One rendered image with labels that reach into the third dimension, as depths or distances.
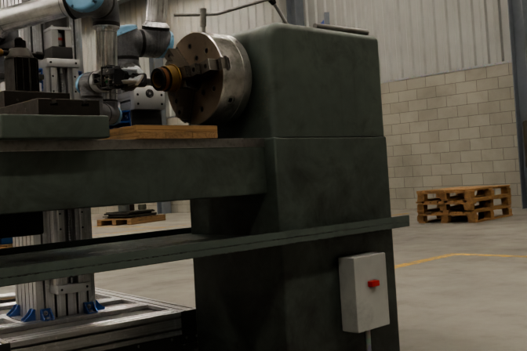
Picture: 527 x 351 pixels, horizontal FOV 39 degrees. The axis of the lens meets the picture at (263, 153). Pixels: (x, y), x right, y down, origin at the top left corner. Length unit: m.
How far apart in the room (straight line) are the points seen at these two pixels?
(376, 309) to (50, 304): 1.28
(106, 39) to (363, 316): 1.32
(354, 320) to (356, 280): 0.14
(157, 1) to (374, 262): 1.37
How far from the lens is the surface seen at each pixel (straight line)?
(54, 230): 3.00
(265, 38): 2.48
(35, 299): 3.07
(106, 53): 2.68
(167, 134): 2.19
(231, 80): 2.41
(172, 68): 2.42
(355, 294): 2.60
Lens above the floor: 0.73
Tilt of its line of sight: 2 degrees up
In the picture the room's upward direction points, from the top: 3 degrees counter-clockwise
